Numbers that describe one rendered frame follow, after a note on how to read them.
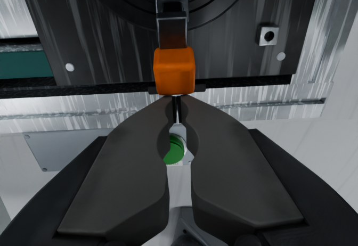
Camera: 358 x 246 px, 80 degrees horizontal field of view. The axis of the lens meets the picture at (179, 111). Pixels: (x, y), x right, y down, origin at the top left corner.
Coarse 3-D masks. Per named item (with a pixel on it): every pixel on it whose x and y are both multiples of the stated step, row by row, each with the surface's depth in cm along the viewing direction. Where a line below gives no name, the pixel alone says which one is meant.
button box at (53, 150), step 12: (24, 132) 26; (36, 132) 26; (48, 132) 26; (60, 132) 26; (72, 132) 26; (84, 132) 26; (96, 132) 26; (108, 132) 26; (180, 132) 26; (36, 144) 27; (48, 144) 27; (60, 144) 27; (72, 144) 27; (84, 144) 27; (36, 156) 28; (48, 156) 28; (60, 156) 28; (72, 156) 28; (192, 156) 28; (48, 168) 29; (60, 168) 29
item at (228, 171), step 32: (192, 128) 9; (224, 128) 9; (192, 160) 7; (224, 160) 7; (256, 160) 7; (192, 192) 7; (224, 192) 6; (256, 192) 6; (224, 224) 6; (256, 224) 5; (288, 224) 6
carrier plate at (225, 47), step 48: (48, 0) 17; (96, 0) 18; (240, 0) 18; (288, 0) 18; (48, 48) 20; (96, 48) 20; (144, 48) 20; (192, 48) 20; (240, 48) 20; (288, 48) 20
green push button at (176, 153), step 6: (174, 138) 26; (174, 144) 26; (180, 144) 26; (174, 150) 26; (180, 150) 26; (168, 156) 27; (174, 156) 27; (180, 156) 27; (168, 162) 27; (174, 162) 27
